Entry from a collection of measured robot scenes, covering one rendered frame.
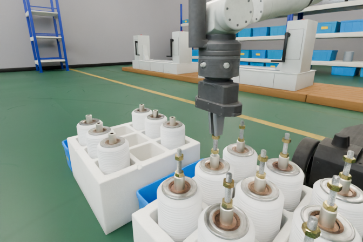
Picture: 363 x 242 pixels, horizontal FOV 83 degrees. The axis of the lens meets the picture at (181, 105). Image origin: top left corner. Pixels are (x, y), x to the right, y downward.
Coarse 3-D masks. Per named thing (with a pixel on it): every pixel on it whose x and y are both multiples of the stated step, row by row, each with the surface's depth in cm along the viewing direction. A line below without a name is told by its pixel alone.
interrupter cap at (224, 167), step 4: (204, 160) 53; (208, 160) 53; (220, 160) 53; (224, 160) 53; (200, 164) 51; (204, 164) 51; (208, 164) 52; (220, 164) 52; (224, 164) 51; (228, 164) 51; (200, 168) 50; (204, 168) 50; (208, 168) 50; (212, 168) 50; (220, 168) 50; (224, 168) 50; (228, 168) 49; (208, 172) 48; (212, 172) 48; (216, 172) 48; (220, 172) 48; (224, 172) 48
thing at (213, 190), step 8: (200, 160) 54; (232, 168) 51; (200, 176) 48; (208, 176) 47; (216, 176) 47; (224, 176) 47; (232, 176) 49; (200, 184) 49; (208, 184) 47; (216, 184) 47; (208, 192) 48; (216, 192) 48; (224, 192) 48; (208, 200) 49; (216, 200) 48
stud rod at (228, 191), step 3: (228, 174) 32; (231, 174) 32; (228, 177) 32; (231, 177) 32; (228, 180) 32; (231, 180) 33; (225, 189) 33; (228, 189) 33; (225, 192) 33; (228, 192) 33; (225, 195) 33; (228, 195) 33; (225, 198) 34; (228, 198) 33; (225, 201) 34; (228, 201) 34
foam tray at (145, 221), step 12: (156, 204) 48; (204, 204) 48; (300, 204) 48; (132, 216) 45; (144, 216) 45; (156, 216) 48; (288, 216) 45; (144, 228) 42; (156, 228) 42; (288, 228) 42; (144, 240) 43; (156, 240) 39; (168, 240) 39; (192, 240) 39; (276, 240) 39; (288, 240) 40
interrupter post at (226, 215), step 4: (220, 204) 35; (220, 208) 34; (224, 208) 34; (232, 208) 34; (220, 212) 34; (224, 212) 33; (228, 212) 33; (232, 212) 34; (220, 216) 34; (224, 216) 34; (228, 216) 33; (232, 216) 34; (220, 220) 35; (224, 220) 34; (228, 220) 34; (232, 220) 34; (224, 224) 34; (228, 224) 34
